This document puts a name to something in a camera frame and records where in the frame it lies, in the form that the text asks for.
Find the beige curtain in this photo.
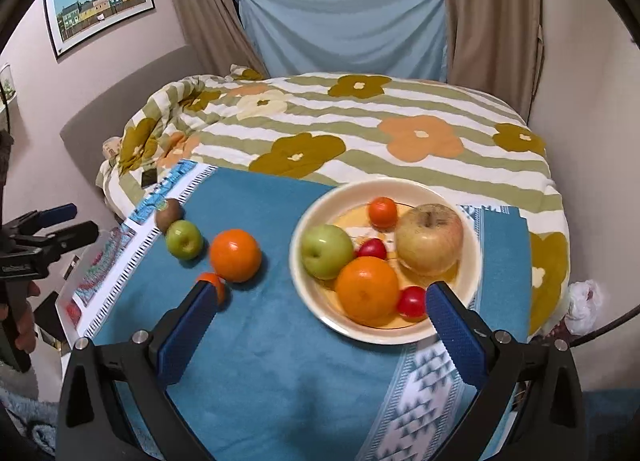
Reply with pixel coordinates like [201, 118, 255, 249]
[172, 0, 268, 76]
[445, 0, 544, 118]

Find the large red tomato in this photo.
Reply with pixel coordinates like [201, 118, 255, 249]
[396, 285, 427, 320]

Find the teal patterned towel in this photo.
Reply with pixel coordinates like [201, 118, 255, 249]
[54, 160, 534, 461]

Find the floral striped duvet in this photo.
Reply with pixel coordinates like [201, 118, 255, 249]
[96, 65, 570, 334]

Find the brown kiwi with sticker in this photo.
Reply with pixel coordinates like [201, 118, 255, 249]
[154, 198, 183, 235]

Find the light blue hanging sheet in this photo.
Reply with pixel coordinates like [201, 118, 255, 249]
[239, 0, 448, 82]

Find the large orange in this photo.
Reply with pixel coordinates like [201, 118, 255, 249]
[333, 256, 400, 327]
[209, 229, 262, 283]

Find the small mandarin orange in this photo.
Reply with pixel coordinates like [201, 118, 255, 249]
[196, 273, 227, 307]

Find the left hand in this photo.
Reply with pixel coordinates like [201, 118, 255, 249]
[0, 281, 40, 354]

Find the right beige curtain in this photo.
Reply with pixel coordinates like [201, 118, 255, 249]
[445, 0, 544, 118]

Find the cream ceramic bowl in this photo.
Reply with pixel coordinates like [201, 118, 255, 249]
[290, 178, 483, 345]

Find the left beige curtain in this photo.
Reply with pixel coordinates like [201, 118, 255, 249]
[172, 0, 268, 76]

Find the green apple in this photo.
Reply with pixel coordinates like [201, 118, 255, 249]
[300, 224, 355, 281]
[165, 219, 204, 261]

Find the yellow red apple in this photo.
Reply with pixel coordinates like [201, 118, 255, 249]
[394, 203, 464, 276]

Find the white plastic bag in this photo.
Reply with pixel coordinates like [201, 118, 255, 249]
[566, 279, 603, 327]

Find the framed houses picture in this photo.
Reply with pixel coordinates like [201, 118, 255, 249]
[43, 0, 155, 58]

